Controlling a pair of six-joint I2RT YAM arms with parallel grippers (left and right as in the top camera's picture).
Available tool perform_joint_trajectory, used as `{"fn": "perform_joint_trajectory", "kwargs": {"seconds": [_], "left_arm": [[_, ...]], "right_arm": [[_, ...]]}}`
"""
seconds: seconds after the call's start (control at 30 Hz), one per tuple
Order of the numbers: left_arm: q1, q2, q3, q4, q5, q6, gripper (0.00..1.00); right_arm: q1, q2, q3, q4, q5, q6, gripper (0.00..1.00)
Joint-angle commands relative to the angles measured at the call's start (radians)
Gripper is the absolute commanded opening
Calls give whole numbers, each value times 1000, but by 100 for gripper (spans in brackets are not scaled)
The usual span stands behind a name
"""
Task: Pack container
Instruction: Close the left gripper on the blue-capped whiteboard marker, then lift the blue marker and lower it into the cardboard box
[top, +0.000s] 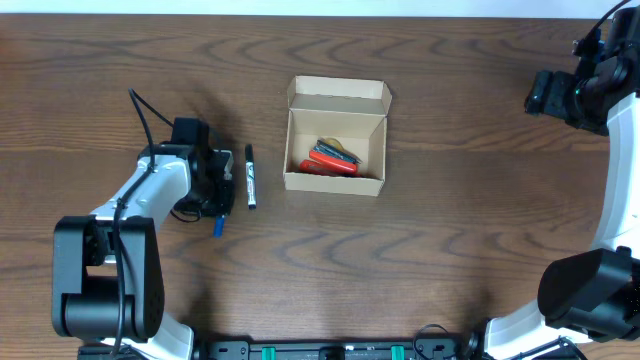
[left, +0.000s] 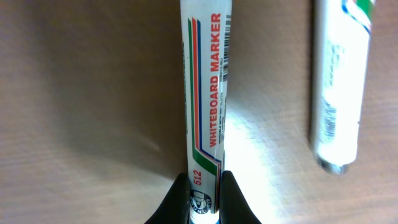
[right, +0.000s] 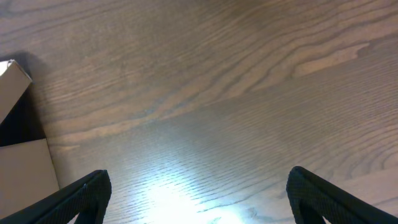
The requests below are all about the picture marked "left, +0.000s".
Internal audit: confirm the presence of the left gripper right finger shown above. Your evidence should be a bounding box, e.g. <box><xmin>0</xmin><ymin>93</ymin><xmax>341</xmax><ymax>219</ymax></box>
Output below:
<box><xmin>219</xmin><ymin>170</ymin><xmax>261</xmax><ymax>224</ymax></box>

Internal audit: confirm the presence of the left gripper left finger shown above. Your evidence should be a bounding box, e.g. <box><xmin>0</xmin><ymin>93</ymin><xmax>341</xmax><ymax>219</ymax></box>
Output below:
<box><xmin>144</xmin><ymin>173</ymin><xmax>190</xmax><ymax>224</ymax></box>

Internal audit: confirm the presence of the blue whiteboard marker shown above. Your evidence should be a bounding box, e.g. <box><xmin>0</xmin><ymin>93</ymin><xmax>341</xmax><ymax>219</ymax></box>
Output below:
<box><xmin>180</xmin><ymin>0</ymin><xmax>232</xmax><ymax>224</ymax></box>

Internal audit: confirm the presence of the black whiteboard marker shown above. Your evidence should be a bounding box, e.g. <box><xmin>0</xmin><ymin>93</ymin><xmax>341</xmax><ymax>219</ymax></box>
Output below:
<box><xmin>310</xmin><ymin>0</ymin><xmax>376</xmax><ymax>175</ymax></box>

